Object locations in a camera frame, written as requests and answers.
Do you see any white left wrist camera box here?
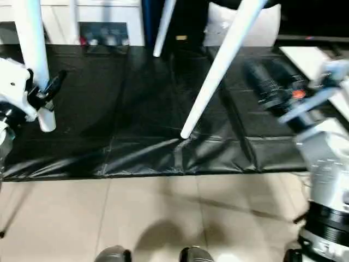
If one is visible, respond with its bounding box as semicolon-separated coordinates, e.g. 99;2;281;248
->
0;57;40;124

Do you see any black box with yellow label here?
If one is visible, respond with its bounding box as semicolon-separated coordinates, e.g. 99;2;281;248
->
143;0;219;47

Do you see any white plastic bag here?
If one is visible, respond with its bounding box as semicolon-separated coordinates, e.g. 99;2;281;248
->
204;2;282;47

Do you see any white flat board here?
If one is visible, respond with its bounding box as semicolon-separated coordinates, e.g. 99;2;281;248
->
279;46;349;118

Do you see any white cabinet with glass doors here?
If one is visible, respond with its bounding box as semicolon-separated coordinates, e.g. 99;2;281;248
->
0;0;146;47

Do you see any dark grey robot foot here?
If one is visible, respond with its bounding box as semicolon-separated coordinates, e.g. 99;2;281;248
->
95;246;132;262
179;246;216;262

